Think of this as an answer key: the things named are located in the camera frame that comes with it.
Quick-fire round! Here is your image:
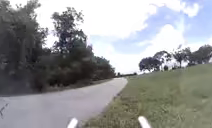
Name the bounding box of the grey asphalt path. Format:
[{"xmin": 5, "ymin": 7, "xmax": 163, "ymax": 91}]
[{"xmin": 0, "ymin": 77, "xmax": 129, "ymax": 128}]

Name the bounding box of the grass verge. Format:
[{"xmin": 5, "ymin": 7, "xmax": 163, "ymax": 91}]
[{"xmin": 0, "ymin": 77, "xmax": 115, "ymax": 98}]

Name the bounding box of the robot's own part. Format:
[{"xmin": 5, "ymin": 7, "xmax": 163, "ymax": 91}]
[
  {"xmin": 137, "ymin": 115, "xmax": 152, "ymax": 128},
  {"xmin": 66, "ymin": 117, "xmax": 79, "ymax": 128}
]

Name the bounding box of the row of trees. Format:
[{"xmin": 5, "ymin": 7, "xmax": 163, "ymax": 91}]
[{"xmin": 138, "ymin": 44, "xmax": 212, "ymax": 73}]

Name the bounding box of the grass slope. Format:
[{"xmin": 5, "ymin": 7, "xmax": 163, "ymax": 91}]
[{"xmin": 82, "ymin": 62, "xmax": 212, "ymax": 128}]

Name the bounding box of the wood of dense trees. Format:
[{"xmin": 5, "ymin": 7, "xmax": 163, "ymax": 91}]
[{"xmin": 0, "ymin": 0, "xmax": 117, "ymax": 96}]

